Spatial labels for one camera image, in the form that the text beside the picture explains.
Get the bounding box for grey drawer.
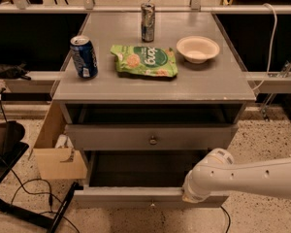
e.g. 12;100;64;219
65;124;238;150
75;150;228;209

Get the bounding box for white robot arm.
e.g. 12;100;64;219
182;149;291;203

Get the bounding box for grey drawer cabinet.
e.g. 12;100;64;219
49;11;257;167

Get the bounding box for grey top drawer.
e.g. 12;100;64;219
65;124;238;150

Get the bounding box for green chip bag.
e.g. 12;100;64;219
111;45;178;78

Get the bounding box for white bowl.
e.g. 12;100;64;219
177;36;220;64

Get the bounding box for blue soda can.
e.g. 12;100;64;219
70;35;98;79

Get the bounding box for silver tall drink can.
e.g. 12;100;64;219
141;3;155;42

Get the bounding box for cardboard box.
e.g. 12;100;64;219
33;103;87;180

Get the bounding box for white hanging cable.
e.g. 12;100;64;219
251;3;278;92

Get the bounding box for black floor cable right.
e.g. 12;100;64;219
220;206;232;233

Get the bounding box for black floor cable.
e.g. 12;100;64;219
0;90;81;233
220;206;232;233

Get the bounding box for metal rail frame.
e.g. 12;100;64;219
0;0;291;121

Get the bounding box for black stand frame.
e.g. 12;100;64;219
0;120;85;233

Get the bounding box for black floor cable left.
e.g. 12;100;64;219
0;90;81;233

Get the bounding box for black cloth on rail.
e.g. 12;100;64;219
0;63;31;81

